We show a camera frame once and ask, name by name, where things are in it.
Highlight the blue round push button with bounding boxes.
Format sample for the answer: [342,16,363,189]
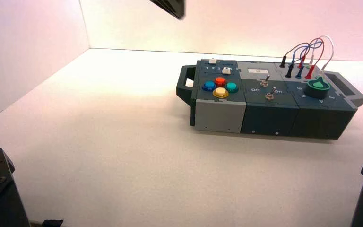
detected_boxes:
[201,81,217,92]

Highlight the red jumper cable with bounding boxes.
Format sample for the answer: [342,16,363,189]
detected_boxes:
[301,38,325,68]

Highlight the yellow round push button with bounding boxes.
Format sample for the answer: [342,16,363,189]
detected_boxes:
[212,87,230,99]

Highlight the coloured banana plug cables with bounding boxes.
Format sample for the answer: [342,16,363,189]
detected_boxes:
[285,39,323,67]

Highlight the dark green control box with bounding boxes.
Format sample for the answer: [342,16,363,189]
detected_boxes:
[175,58,363,140]

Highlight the green rotary knob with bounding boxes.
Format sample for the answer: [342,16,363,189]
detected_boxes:
[304,78,331,100]

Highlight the black overhead mount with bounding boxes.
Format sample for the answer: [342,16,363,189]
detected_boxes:
[149,0,186,20]

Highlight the white jumper cable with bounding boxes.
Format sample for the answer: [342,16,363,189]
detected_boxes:
[310,35,335,70]

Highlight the green round push button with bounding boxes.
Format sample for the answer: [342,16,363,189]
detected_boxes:
[225,82,240,93]

